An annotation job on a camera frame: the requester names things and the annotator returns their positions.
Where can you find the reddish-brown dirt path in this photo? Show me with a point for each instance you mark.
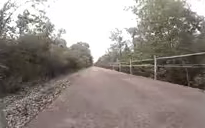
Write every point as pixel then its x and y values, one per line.
pixel 116 100

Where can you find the row of bushes and trees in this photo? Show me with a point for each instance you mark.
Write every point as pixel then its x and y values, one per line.
pixel 30 60

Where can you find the row of trees behind fence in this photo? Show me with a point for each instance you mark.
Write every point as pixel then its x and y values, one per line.
pixel 170 30

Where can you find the leaf-covered verge strip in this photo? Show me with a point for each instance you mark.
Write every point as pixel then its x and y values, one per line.
pixel 26 103

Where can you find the wooden rail fence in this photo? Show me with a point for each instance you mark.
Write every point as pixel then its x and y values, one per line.
pixel 154 66

